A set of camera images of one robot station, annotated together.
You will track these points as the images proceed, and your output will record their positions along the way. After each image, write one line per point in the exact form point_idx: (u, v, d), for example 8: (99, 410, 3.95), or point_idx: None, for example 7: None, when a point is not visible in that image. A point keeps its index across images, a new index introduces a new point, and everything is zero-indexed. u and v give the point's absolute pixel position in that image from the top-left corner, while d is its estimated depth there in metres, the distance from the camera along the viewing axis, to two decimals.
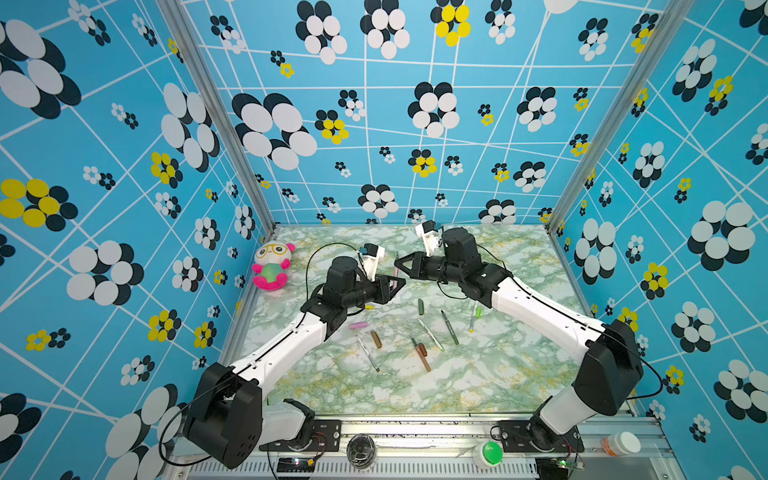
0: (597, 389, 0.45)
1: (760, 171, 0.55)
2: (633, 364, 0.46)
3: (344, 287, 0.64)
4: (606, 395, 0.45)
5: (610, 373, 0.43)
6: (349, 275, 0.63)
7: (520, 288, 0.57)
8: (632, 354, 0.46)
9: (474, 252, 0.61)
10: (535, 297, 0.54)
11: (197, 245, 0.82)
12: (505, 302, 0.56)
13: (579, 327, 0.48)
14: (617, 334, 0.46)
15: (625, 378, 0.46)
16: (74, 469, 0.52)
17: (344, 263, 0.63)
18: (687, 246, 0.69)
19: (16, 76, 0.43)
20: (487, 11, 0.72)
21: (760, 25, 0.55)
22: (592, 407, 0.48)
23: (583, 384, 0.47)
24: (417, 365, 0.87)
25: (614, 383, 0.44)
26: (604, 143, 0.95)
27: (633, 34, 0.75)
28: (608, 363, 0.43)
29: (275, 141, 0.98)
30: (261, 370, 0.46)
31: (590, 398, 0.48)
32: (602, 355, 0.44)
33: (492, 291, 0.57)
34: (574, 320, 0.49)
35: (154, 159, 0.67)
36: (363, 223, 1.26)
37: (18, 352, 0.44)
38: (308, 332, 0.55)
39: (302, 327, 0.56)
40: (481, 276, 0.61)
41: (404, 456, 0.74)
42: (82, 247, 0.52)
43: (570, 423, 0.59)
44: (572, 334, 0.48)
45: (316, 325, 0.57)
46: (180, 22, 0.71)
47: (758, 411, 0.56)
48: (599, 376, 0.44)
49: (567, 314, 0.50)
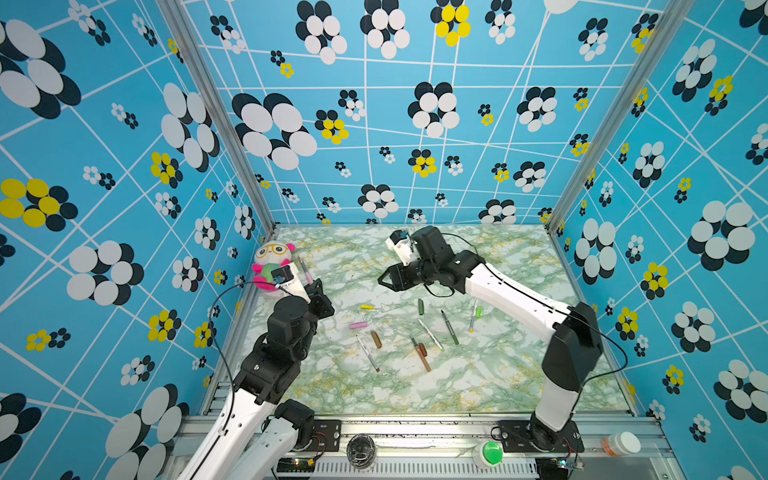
0: (565, 369, 0.48)
1: (760, 171, 0.55)
2: (594, 341, 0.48)
3: (289, 341, 0.51)
4: (573, 375, 0.48)
5: (575, 353, 0.48)
6: (295, 325, 0.49)
7: (492, 273, 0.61)
8: (594, 333, 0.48)
9: (442, 242, 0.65)
10: (507, 282, 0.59)
11: (197, 245, 0.82)
12: (478, 288, 0.58)
13: (547, 309, 0.51)
14: (580, 314, 0.49)
15: (589, 357, 0.51)
16: (74, 469, 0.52)
17: (288, 310, 0.50)
18: (687, 246, 0.69)
19: (16, 76, 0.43)
20: (487, 11, 0.72)
21: (760, 24, 0.55)
22: (561, 387, 0.51)
23: (551, 365, 0.50)
24: (417, 365, 0.87)
25: (579, 362, 0.50)
26: (604, 143, 0.95)
27: (633, 34, 0.75)
28: (573, 343, 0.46)
29: (275, 141, 0.98)
30: None
31: (558, 377, 0.50)
32: (566, 336, 0.47)
33: (465, 277, 0.59)
34: (542, 303, 0.52)
35: (154, 159, 0.67)
36: (363, 223, 1.26)
37: (18, 352, 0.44)
38: (241, 427, 0.45)
39: (232, 420, 0.45)
40: (455, 262, 0.62)
41: (404, 456, 0.74)
42: (82, 247, 0.52)
43: (564, 418, 0.61)
44: (541, 318, 0.50)
45: (251, 413, 0.46)
46: (180, 21, 0.71)
47: (758, 411, 0.56)
48: (564, 357, 0.47)
49: (535, 297, 0.53)
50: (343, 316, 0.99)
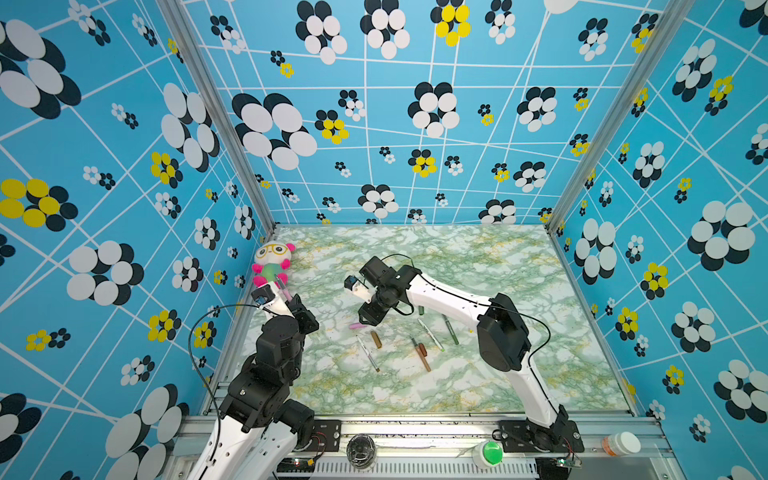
0: (494, 353, 0.56)
1: (760, 172, 0.55)
2: (516, 325, 0.58)
3: (278, 363, 0.50)
4: (501, 357, 0.55)
5: (497, 338, 0.55)
6: (284, 346, 0.49)
7: (427, 281, 0.67)
8: (513, 316, 0.58)
9: (383, 265, 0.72)
10: (440, 287, 0.65)
11: (197, 244, 0.82)
12: (418, 297, 0.65)
13: (473, 304, 0.59)
14: (499, 304, 0.57)
15: (513, 339, 0.58)
16: (74, 470, 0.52)
17: (279, 331, 0.49)
18: (687, 246, 0.69)
19: (16, 76, 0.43)
20: (487, 11, 0.72)
21: (760, 24, 0.55)
22: (497, 367, 0.58)
23: (486, 352, 0.57)
24: (417, 365, 0.87)
25: (503, 344, 0.55)
26: (604, 143, 0.95)
27: (633, 34, 0.75)
28: (495, 330, 0.54)
29: (275, 141, 0.98)
30: None
31: (493, 360, 0.57)
32: (489, 325, 0.54)
33: (406, 288, 0.67)
34: (469, 300, 0.60)
35: (154, 159, 0.67)
36: (363, 223, 1.26)
37: (18, 352, 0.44)
38: (228, 456, 0.44)
39: (220, 449, 0.45)
40: (396, 277, 0.70)
41: (405, 456, 0.74)
42: (82, 247, 0.52)
43: (542, 409, 0.63)
44: (468, 312, 0.58)
45: (237, 442, 0.45)
46: (180, 22, 0.71)
47: (758, 411, 0.56)
48: (490, 343, 0.54)
49: (462, 295, 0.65)
50: (343, 316, 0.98)
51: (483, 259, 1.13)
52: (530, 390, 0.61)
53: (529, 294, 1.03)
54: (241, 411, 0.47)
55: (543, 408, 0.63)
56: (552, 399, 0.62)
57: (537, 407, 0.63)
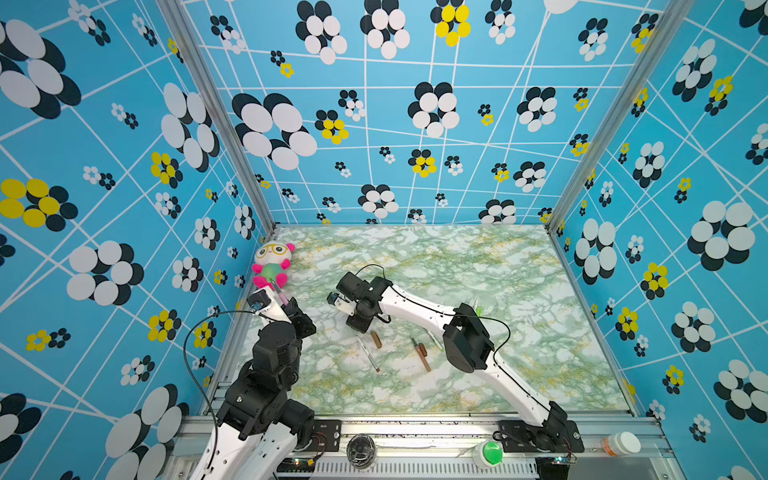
0: (459, 357, 0.62)
1: (760, 171, 0.55)
2: (477, 330, 0.64)
3: (275, 369, 0.50)
4: (465, 361, 0.62)
5: (459, 344, 0.60)
6: (281, 352, 0.48)
7: (397, 292, 0.71)
8: (474, 322, 0.63)
9: (357, 279, 0.79)
10: (409, 298, 0.69)
11: (197, 245, 0.82)
12: (389, 307, 0.70)
13: (439, 315, 0.64)
14: (460, 313, 0.63)
15: (475, 343, 0.64)
16: (74, 469, 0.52)
17: (274, 337, 0.49)
18: (687, 246, 0.69)
19: (16, 76, 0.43)
20: (487, 11, 0.72)
21: (760, 25, 0.55)
22: (462, 369, 0.65)
23: (452, 357, 0.64)
24: (417, 366, 0.87)
25: (466, 349, 0.61)
26: (604, 143, 0.95)
27: (633, 34, 0.75)
28: (456, 337, 0.59)
29: (275, 141, 0.98)
30: None
31: (458, 363, 0.64)
32: (453, 334, 0.60)
33: (377, 299, 0.71)
34: (435, 310, 0.65)
35: (154, 159, 0.67)
36: (363, 223, 1.26)
37: (18, 352, 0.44)
38: (226, 463, 0.44)
39: (217, 456, 0.45)
40: (369, 289, 0.74)
41: (404, 456, 0.74)
42: (82, 247, 0.52)
43: (527, 410, 0.65)
44: (435, 322, 0.63)
45: (234, 449, 0.45)
46: (180, 22, 0.71)
47: (758, 411, 0.56)
48: (454, 349, 0.61)
49: (430, 306, 0.66)
50: (343, 316, 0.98)
51: (483, 258, 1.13)
52: (507, 388, 0.64)
53: (529, 294, 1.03)
54: (239, 419, 0.46)
55: (528, 406, 0.65)
56: (541, 399, 0.67)
57: (522, 405, 0.65)
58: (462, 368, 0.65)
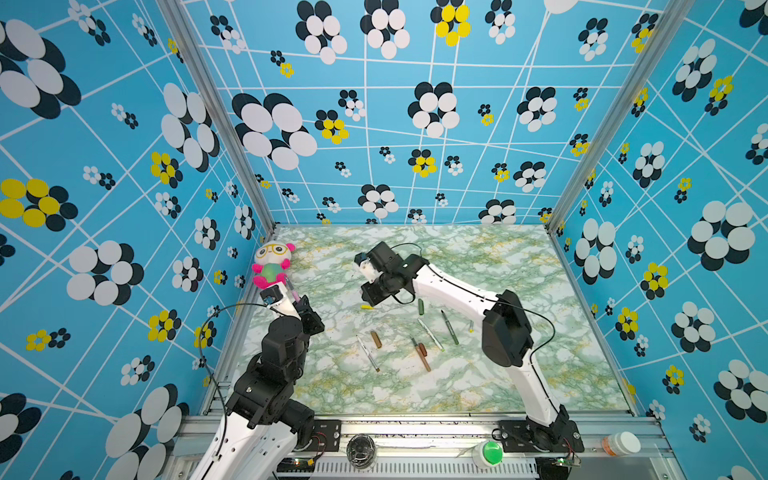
0: (497, 348, 0.57)
1: (760, 171, 0.55)
2: (521, 322, 0.59)
3: (283, 362, 0.51)
4: (503, 352, 0.57)
5: (502, 335, 0.53)
6: (289, 345, 0.50)
7: (434, 272, 0.65)
8: (519, 313, 0.59)
9: (390, 251, 0.71)
10: (447, 279, 0.63)
11: (197, 244, 0.82)
12: (423, 286, 0.67)
13: (480, 299, 0.58)
14: (505, 301, 0.56)
15: (517, 335, 0.54)
16: (74, 469, 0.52)
17: (284, 329, 0.51)
18: (687, 246, 0.69)
19: (16, 75, 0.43)
20: (487, 11, 0.72)
21: (760, 25, 0.55)
22: (496, 361, 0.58)
23: (487, 346, 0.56)
24: (417, 365, 0.87)
25: (506, 340, 0.53)
26: (604, 143, 0.95)
27: (633, 34, 0.75)
28: (499, 327, 0.53)
29: (275, 141, 0.98)
30: None
31: (494, 355, 0.60)
32: (494, 320, 0.53)
33: (412, 277, 0.67)
34: (475, 294, 0.59)
35: (154, 159, 0.67)
36: (363, 223, 1.26)
37: (18, 352, 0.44)
38: (234, 451, 0.45)
39: (226, 444, 0.46)
40: (403, 266, 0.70)
41: (404, 456, 0.74)
42: (82, 247, 0.52)
43: (542, 409, 0.63)
44: (475, 306, 0.58)
45: (243, 437, 0.46)
46: (180, 22, 0.71)
47: (758, 411, 0.56)
48: (494, 340, 0.56)
49: (468, 289, 0.60)
50: (343, 316, 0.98)
51: (483, 258, 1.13)
52: (531, 387, 0.61)
53: (528, 294, 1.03)
54: (247, 409, 0.48)
55: (542, 407, 0.63)
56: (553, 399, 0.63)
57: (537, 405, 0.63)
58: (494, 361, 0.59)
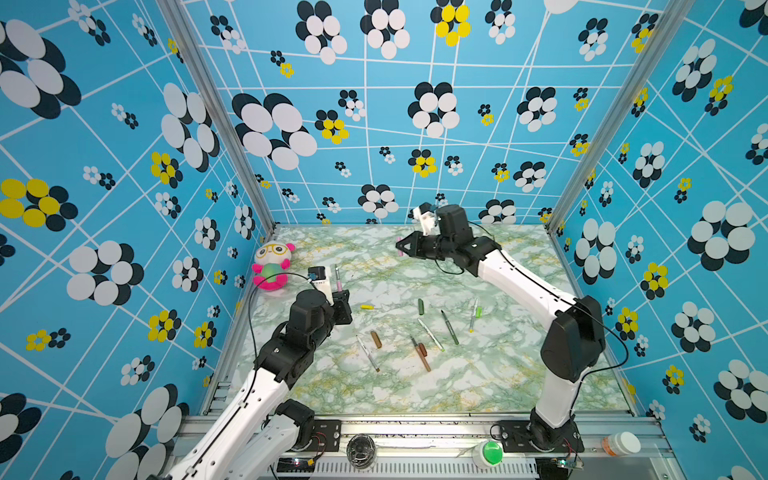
0: (561, 356, 0.50)
1: (760, 172, 0.55)
2: (596, 336, 0.52)
3: (309, 328, 0.56)
4: (568, 364, 0.50)
5: (573, 342, 0.47)
6: (315, 313, 0.56)
7: (505, 259, 0.61)
8: (597, 327, 0.51)
9: (466, 224, 0.65)
10: (518, 269, 0.58)
11: (197, 245, 0.82)
12: (490, 272, 0.61)
13: (553, 298, 0.52)
14: (585, 306, 0.50)
15: (588, 349, 0.50)
16: (74, 469, 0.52)
17: (309, 297, 0.56)
18: (687, 246, 0.69)
19: (16, 75, 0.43)
20: (487, 11, 0.72)
21: (760, 25, 0.55)
22: (554, 371, 0.54)
23: (548, 350, 0.53)
24: (417, 365, 0.87)
25: (576, 351, 0.48)
26: (604, 143, 0.95)
27: (633, 34, 0.75)
28: (571, 331, 0.47)
29: (275, 141, 0.98)
30: (202, 475, 0.40)
31: (552, 362, 0.53)
32: (566, 324, 0.48)
33: (479, 259, 0.62)
34: (549, 291, 0.53)
35: (154, 159, 0.67)
36: (363, 223, 1.26)
37: (18, 352, 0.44)
38: (260, 401, 0.48)
39: (252, 394, 0.48)
40: (472, 245, 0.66)
41: (404, 456, 0.74)
42: (82, 247, 0.52)
43: (563, 415, 0.61)
44: (546, 304, 0.52)
45: (269, 390, 0.49)
46: (180, 22, 0.71)
47: (758, 411, 0.56)
48: (562, 344, 0.49)
49: (542, 285, 0.55)
50: None
51: None
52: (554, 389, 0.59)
53: None
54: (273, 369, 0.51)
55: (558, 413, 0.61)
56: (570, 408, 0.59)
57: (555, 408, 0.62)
58: (547, 369, 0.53)
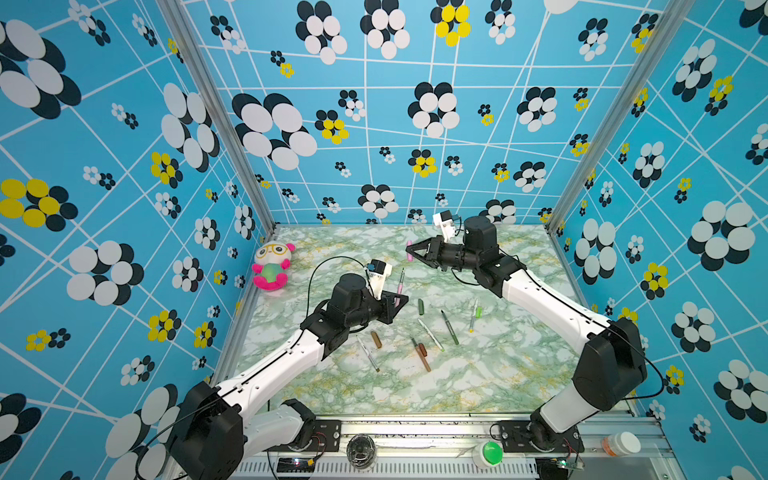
0: (596, 382, 0.46)
1: (760, 171, 0.55)
2: (635, 364, 0.46)
3: (347, 307, 0.61)
4: (605, 392, 0.45)
5: (608, 367, 0.44)
6: (354, 295, 0.60)
7: (531, 279, 0.58)
8: (635, 354, 0.46)
9: (493, 242, 0.62)
10: (545, 289, 0.56)
11: (197, 245, 0.82)
12: (515, 292, 0.58)
13: (584, 320, 0.49)
14: (622, 332, 0.46)
15: (627, 377, 0.47)
16: (74, 469, 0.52)
17: (351, 281, 0.61)
18: (687, 246, 0.69)
19: (16, 75, 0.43)
20: (487, 11, 0.72)
21: (760, 25, 0.55)
22: (588, 399, 0.49)
23: (582, 376, 0.48)
24: (417, 366, 0.87)
25: (613, 379, 0.45)
26: (604, 143, 0.95)
27: (633, 34, 0.75)
28: (607, 356, 0.44)
29: (275, 141, 0.98)
30: (246, 395, 0.44)
31: (587, 388, 0.48)
32: (602, 347, 0.44)
33: (503, 280, 0.59)
34: (580, 313, 0.50)
35: (154, 159, 0.67)
36: (363, 223, 1.26)
37: (18, 352, 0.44)
38: (303, 354, 0.53)
39: (296, 347, 0.54)
40: (496, 265, 0.63)
41: (404, 456, 0.74)
42: (82, 247, 0.52)
43: (566, 421, 0.60)
44: (576, 326, 0.49)
45: (313, 347, 0.54)
46: (180, 22, 0.71)
47: (758, 411, 0.56)
48: (597, 369, 0.45)
49: (574, 306, 0.52)
50: None
51: None
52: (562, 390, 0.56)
53: None
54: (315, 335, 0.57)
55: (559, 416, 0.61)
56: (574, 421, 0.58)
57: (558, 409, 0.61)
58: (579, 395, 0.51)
